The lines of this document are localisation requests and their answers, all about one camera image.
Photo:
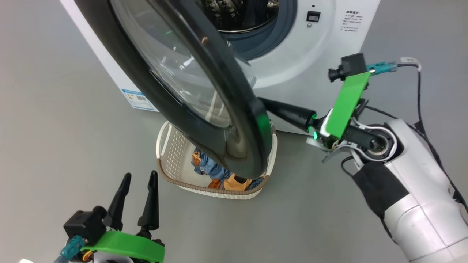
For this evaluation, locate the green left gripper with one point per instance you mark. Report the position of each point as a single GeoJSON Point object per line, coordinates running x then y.
{"type": "Point", "coordinates": [128, 246]}

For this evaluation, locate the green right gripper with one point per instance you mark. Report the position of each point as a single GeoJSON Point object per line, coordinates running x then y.
{"type": "Point", "coordinates": [347, 106]}

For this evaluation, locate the dark grey glass washer door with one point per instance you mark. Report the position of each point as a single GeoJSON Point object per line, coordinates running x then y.
{"type": "Point", "coordinates": [248, 146]}

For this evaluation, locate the blue orange cartoon print garment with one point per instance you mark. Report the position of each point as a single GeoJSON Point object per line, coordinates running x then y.
{"type": "Point", "coordinates": [210, 166]}

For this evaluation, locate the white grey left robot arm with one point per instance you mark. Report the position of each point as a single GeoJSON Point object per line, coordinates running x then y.
{"type": "Point", "coordinates": [111, 260]}

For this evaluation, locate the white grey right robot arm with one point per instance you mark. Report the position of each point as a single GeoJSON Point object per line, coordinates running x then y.
{"type": "Point", "coordinates": [413, 190]}

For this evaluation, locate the white front-load washing machine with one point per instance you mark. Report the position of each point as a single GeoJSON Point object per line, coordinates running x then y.
{"type": "Point", "coordinates": [299, 58]}

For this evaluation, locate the cream perforated laundry basket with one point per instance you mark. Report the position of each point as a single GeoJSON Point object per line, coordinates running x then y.
{"type": "Point", "coordinates": [175, 153]}

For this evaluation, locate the black washer door latch socket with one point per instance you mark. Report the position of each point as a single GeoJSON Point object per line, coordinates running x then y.
{"type": "Point", "coordinates": [313, 16]}

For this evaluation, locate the blue energy label sticker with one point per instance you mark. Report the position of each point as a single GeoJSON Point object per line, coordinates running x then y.
{"type": "Point", "coordinates": [139, 99]}

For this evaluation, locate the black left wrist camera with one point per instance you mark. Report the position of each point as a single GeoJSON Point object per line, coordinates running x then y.
{"type": "Point", "coordinates": [84, 224]}

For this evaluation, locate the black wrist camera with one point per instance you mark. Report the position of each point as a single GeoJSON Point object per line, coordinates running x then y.
{"type": "Point", "coordinates": [84, 224]}
{"type": "Point", "coordinates": [353, 65]}

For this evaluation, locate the teal left camera connector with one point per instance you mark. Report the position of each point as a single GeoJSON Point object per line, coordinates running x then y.
{"type": "Point", "coordinates": [71, 250]}

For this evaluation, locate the teal camera connector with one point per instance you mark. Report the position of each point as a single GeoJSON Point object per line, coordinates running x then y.
{"type": "Point", "coordinates": [71, 250]}
{"type": "Point", "coordinates": [382, 67]}

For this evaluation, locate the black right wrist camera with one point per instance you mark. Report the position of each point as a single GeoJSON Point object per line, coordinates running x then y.
{"type": "Point", "coordinates": [353, 65]}

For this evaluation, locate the teal right camera connector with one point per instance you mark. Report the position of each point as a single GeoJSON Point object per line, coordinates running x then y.
{"type": "Point", "coordinates": [382, 67]}

